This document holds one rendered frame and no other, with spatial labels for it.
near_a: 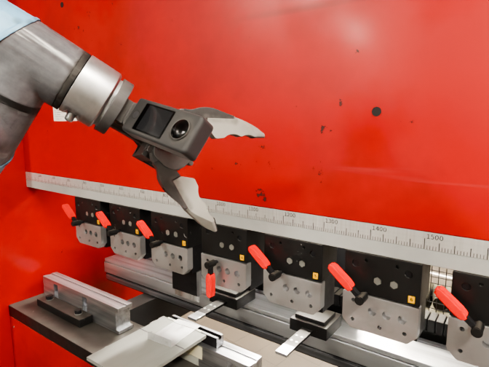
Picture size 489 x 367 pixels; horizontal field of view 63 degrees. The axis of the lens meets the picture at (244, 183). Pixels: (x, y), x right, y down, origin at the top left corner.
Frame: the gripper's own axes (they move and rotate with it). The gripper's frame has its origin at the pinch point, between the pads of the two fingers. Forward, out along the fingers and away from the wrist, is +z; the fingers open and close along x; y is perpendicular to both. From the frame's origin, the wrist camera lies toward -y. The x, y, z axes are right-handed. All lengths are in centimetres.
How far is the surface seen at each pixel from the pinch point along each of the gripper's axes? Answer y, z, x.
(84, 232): 100, 0, 23
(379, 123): 7.0, 22.8, -25.2
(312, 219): 21.0, 28.1, -5.8
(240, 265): 39.3, 27.4, 9.7
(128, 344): 61, 19, 42
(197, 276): 58, 27, 18
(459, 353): -4, 52, 6
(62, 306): 116, 9, 53
